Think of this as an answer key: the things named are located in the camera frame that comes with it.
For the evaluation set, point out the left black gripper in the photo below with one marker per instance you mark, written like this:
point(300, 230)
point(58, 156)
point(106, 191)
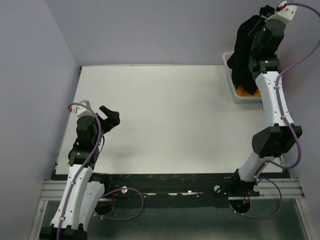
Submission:
point(112, 121)

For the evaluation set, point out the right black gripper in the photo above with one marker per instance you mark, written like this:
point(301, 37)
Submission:
point(260, 23)

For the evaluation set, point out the black t shirt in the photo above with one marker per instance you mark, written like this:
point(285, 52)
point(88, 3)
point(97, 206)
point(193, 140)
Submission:
point(239, 61)

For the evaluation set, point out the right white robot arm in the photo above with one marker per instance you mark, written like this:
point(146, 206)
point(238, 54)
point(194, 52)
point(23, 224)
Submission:
point(256, 68)

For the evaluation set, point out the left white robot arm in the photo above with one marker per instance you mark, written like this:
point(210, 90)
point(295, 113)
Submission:
point(81, 193)

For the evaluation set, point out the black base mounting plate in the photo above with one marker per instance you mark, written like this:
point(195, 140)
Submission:
point(133, 199)

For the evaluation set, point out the yellow t shirt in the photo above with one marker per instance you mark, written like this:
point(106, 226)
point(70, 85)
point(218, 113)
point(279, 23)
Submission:
point(240, 91)

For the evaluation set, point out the white plastic laundry basket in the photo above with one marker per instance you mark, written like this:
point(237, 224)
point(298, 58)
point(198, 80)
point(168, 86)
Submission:
point(237, 98)

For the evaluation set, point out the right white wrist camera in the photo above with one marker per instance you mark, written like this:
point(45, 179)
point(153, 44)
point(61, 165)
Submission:
point(285, 12)

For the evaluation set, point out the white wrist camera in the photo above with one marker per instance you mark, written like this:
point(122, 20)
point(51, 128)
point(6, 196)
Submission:
point(83, 109)
point(285, 12)

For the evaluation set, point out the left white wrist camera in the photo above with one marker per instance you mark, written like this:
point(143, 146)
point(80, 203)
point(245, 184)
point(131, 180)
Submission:
point(83, 109)

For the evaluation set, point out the aluminium frame rail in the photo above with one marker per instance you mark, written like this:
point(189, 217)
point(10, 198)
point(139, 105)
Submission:
point(282, 186)

